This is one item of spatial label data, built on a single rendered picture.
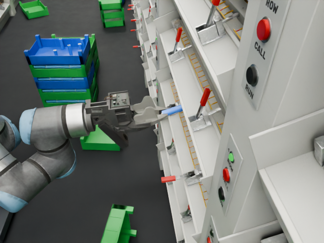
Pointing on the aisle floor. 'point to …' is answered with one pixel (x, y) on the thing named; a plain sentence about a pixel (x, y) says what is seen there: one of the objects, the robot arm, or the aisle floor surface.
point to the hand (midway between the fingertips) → (162, 114)
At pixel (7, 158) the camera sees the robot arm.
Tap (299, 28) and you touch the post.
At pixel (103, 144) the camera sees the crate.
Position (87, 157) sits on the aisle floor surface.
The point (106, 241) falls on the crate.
